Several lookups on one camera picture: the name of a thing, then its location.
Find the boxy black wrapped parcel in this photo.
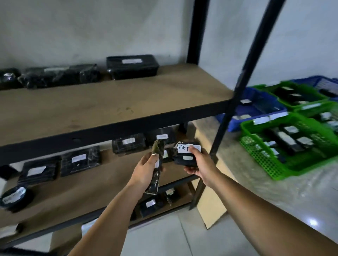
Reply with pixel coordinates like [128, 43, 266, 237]
[106, 55, 159, 81]

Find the person's right forearm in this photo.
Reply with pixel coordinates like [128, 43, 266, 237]
[209, 173, 338, 256]

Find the long black wrapped parcel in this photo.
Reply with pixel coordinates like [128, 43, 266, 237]
[18, 64, 101, 89]

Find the person's left hand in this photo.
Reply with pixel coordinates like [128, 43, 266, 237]
[129, 152, 162, 192]

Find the brown cardboard sheet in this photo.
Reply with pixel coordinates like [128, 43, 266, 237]
[192, 120, 228, 229]

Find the large green plastic basket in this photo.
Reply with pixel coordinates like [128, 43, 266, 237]
[239, 112, 338, 181]

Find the small black wrapped parcel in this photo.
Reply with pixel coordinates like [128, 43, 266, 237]
[162, 148, 175, 163]
[164, 187, 180, 205]

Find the blue plastic basket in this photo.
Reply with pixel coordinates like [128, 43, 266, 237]
[290, 75, 338, 102]
[216, 87, 288, 132]

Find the white paper sheet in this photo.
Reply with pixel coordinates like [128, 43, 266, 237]
[81, 218, 99, 236]

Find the person's right hand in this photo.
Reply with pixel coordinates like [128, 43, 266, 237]
[184, 146, 221, 189]

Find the black parcel with handwritten label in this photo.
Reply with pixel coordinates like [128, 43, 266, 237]
[173, 142, 202, 168]

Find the wooden shelf board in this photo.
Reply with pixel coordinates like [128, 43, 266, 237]
[0, 63, 234, 147]
[0, 129, 201, 229]

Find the black metal shelving rack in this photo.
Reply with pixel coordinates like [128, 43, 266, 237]
[0, 0, 287, 256]

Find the round black wrapped parcel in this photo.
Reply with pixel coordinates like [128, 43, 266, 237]
[0, 184, 35, 212]

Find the person's left forearm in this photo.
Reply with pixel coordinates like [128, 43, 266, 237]
[67, 183, 145, 256]

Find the pile of black parcels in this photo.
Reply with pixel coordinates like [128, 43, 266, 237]
[263, 125, 326, 163]

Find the slim black parcel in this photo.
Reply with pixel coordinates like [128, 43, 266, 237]
[145, 139, 166, 195]

